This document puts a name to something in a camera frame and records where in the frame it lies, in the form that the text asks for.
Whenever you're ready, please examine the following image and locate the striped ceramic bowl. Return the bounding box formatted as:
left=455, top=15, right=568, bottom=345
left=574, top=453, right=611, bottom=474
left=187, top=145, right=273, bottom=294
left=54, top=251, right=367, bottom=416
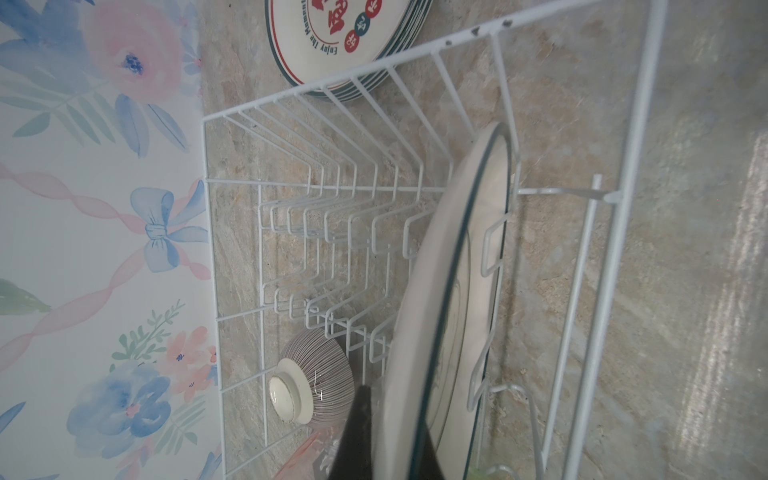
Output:
left=268, top=329, right=355, bottom=429

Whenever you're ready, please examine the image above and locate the green plastic cup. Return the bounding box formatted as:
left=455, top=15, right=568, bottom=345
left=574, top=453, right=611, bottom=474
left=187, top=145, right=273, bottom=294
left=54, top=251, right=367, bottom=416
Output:
left=466, top=465, right=514, bottom=480

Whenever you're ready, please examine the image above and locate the white wire dish rack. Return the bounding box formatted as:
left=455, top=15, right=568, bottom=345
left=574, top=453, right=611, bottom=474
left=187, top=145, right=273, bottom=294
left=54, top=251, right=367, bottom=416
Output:
left=202, top=1, right=668, bottom=479

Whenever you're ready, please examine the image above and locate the pink plastic cup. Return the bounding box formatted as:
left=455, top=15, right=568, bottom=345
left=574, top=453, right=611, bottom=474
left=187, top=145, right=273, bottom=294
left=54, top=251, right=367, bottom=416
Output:
left=273, top=429, right=340, bottom=480

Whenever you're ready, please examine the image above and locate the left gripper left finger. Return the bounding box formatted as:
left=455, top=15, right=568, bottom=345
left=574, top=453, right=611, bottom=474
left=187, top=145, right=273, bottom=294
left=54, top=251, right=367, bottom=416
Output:
left=328, top=385, right=373, bottom=480

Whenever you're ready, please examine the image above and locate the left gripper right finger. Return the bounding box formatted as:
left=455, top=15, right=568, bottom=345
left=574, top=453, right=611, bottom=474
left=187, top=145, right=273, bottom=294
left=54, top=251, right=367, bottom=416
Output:
left=419, top=433, right=444, bottom=480

